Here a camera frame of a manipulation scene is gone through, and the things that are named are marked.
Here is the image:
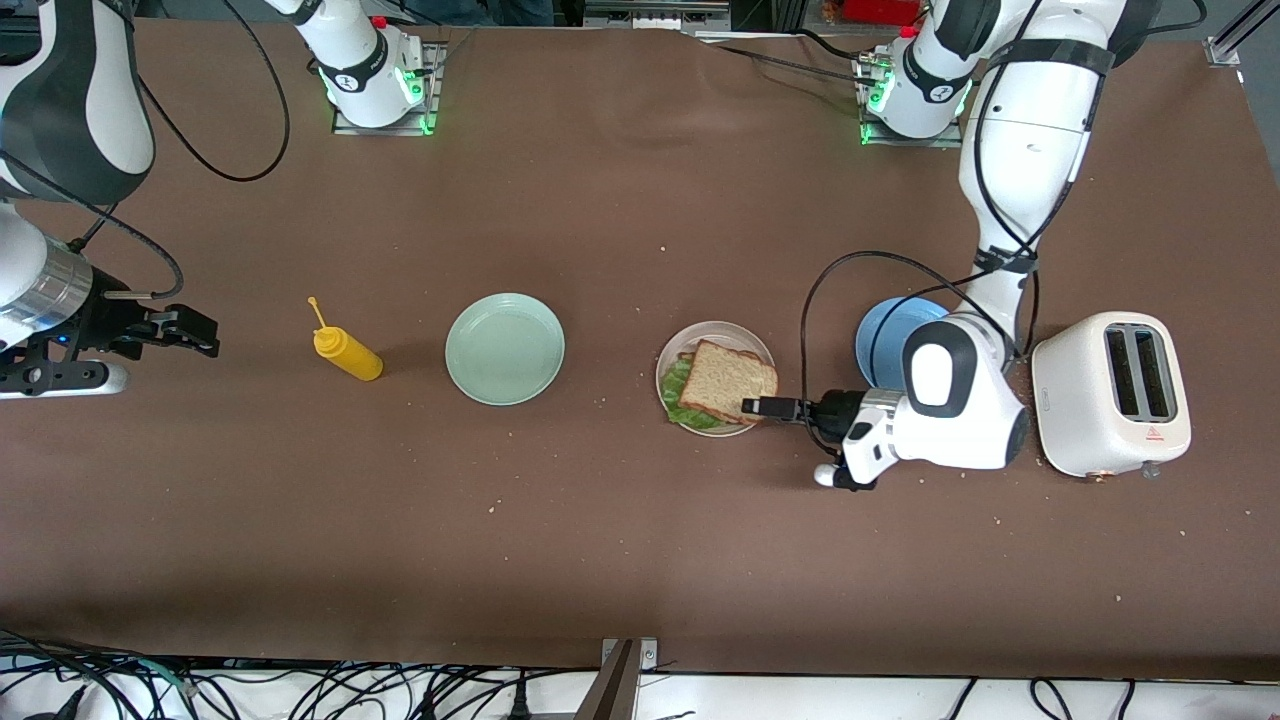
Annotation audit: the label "dark-crust bread slice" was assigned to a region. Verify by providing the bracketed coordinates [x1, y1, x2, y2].
[682, 340, 780, 426]

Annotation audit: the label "green lettuce leaf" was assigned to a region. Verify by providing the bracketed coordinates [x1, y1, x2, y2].
[660, 352, 746, 433]

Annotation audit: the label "yellow squeeze bottle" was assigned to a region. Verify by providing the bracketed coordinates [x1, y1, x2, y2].
[307, 297, 384, 382]

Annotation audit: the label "blue plate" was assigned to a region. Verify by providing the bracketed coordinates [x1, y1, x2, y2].
[855, 296, 951, 391]

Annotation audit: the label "beige plate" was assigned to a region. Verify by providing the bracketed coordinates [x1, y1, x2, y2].
[655, 320, 779, 438]

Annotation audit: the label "pale green plate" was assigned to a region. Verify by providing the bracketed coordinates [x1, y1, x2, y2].
[445, 292, 566, 407]

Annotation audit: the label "white toaster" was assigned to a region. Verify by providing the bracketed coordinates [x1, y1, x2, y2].
[1031, 311, 1193, 483]

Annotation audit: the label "red box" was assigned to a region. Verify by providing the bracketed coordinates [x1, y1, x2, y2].
[845, 0, 926, 26]

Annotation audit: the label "standing person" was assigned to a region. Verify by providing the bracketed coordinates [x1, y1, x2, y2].
[410, 0, 556, 27]

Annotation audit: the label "aluminium corner profile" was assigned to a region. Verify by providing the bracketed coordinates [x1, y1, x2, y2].
[1205, 0, 1280, 69]

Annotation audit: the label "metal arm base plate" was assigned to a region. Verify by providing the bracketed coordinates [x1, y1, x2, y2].
[332, 40, 443, 137]
[858, 55, 964, 149]

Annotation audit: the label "aluminium frame post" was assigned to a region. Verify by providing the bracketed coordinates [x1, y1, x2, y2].
[575, 637, 660, 720]

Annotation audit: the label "thin black base cable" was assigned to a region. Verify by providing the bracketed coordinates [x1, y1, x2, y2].
[712, 28, 881, 89]

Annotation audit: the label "tangled black floor cables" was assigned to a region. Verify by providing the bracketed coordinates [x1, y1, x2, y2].
[0, 628, 601, 720]

